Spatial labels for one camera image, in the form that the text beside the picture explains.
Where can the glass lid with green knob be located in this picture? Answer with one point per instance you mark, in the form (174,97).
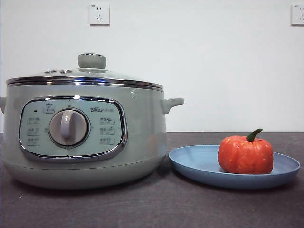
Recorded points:
(92,61)

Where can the small orange pumpkin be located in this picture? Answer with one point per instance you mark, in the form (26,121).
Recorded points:
(244,154)

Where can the white wall socket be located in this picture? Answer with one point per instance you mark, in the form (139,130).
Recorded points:
(298,14)
(99,14)

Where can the pale green electric steamer pot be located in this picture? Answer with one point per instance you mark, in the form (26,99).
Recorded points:
(142,142)

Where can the blue plate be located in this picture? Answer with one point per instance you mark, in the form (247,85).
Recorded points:
(190,161)

